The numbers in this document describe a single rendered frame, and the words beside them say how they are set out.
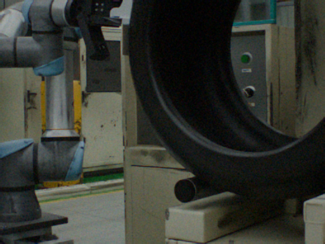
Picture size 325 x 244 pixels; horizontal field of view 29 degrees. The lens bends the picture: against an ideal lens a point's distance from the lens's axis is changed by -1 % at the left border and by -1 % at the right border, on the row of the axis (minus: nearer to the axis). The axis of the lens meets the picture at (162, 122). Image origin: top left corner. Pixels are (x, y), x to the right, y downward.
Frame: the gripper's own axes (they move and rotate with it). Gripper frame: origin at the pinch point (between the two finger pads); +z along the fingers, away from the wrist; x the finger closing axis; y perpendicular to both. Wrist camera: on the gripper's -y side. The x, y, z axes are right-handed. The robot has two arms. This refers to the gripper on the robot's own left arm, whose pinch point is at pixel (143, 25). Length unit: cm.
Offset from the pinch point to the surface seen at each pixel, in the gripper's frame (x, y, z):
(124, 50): -11.0, -5.6, 4.2
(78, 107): 408, -81, -403
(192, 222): -10.2, -35.9, 23.0
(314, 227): -60, -17, 66
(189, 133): -12.5, -19.1, 22.0
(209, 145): -12.5, -20.7, 26.5
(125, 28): -10.3, -1.4, 3.6
